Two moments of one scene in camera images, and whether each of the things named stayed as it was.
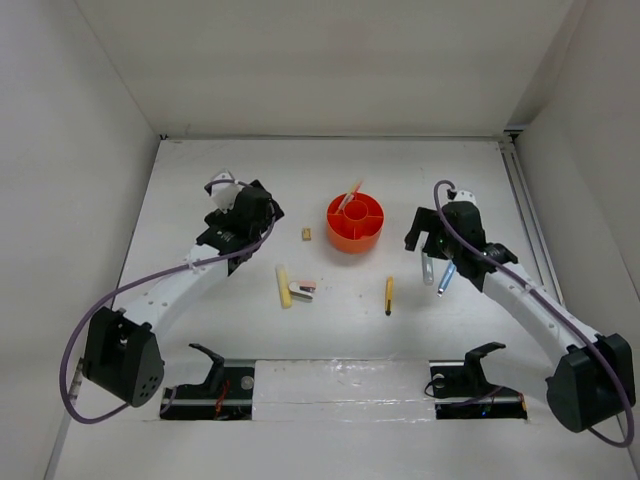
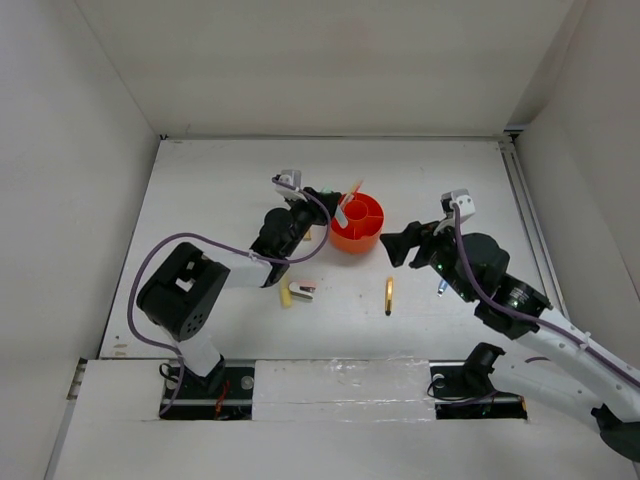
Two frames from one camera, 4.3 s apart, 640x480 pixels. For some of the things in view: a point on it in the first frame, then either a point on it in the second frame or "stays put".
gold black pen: x=389 y=295 stays put
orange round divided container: x=358 y=226 stays put
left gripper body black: x=256 y=236 -> x=305 y=213
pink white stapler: x=303 y=288 stays put
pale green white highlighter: x=427 y=269 -> x=341 y=218
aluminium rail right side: x=532 y=230 stays put
